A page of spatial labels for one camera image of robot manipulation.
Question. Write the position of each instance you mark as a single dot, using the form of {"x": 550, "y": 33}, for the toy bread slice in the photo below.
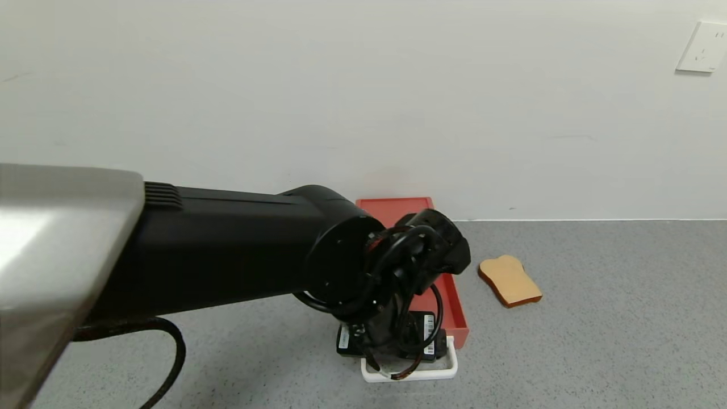
{"x": 510, "y": 282}

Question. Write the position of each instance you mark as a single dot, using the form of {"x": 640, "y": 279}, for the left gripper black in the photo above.
{"x": 388, "y": 342}

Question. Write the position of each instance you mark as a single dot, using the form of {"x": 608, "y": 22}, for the white wall socket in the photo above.
{"x": 703, "y": 48}

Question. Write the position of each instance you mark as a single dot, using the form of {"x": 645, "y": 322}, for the left robot arm silver black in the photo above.
{"x": 216, "y": 250}

